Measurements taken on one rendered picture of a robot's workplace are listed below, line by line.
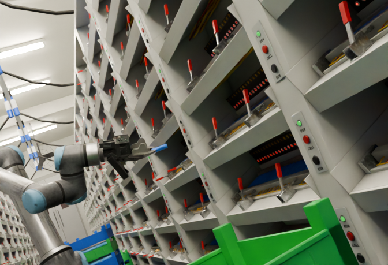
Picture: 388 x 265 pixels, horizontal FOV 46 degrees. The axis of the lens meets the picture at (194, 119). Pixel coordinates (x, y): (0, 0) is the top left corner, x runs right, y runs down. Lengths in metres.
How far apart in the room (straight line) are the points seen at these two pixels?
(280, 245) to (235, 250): 0.08
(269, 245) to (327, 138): 0.36
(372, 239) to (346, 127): 0.20
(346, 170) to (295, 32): 0.28
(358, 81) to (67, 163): 1.24
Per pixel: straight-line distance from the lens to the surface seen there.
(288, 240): 0.52
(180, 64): 1.57
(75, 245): 2.74
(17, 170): 2.22
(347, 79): 0.76
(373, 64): 0.71
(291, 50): 0.88
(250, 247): 0.58
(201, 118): 1.52
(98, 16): 2.39
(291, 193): 1.10
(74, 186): 1.77
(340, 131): 0.88
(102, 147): 1.75
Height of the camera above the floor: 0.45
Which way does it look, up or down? 8 degrees up
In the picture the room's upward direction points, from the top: 23 degrees counter-clockwise
